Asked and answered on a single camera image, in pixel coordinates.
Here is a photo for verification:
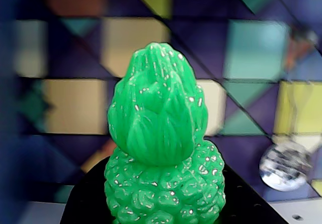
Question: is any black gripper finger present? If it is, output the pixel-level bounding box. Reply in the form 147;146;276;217
220;164;285;224
62;155;113;224

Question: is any green toy pineapple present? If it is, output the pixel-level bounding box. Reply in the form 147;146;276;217
103;42;226;224

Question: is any steel slotted skimmer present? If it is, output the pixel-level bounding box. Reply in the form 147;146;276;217
259;78;317;192

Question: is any blue-gray toy play kitchen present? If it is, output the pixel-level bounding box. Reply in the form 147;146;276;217
0;0;322;224

